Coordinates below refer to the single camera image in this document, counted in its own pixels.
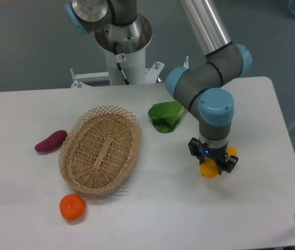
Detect purple sweet potato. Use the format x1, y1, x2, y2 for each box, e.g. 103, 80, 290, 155
34, 130, 67, 153

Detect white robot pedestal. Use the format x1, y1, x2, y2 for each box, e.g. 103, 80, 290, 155
70, 14, 165, 88

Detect woven wicker basket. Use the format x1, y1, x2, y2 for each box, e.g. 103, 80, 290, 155
58, 105, 142, 195

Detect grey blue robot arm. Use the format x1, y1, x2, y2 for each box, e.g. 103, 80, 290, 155
65, 1, 252, 172

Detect black cable on pedestal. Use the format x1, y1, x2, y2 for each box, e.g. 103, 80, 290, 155
112, 41, 132, 85

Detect green bok choy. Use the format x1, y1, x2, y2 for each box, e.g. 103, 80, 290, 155
148, 101, 187, 133

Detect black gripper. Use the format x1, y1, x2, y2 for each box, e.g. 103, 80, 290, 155
188, 137, 239, 174

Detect orange tangerine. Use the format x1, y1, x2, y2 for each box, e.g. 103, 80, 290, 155
59, 193, 86, 221

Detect yellow mango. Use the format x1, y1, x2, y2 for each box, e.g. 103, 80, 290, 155
200, 146, 238, 179

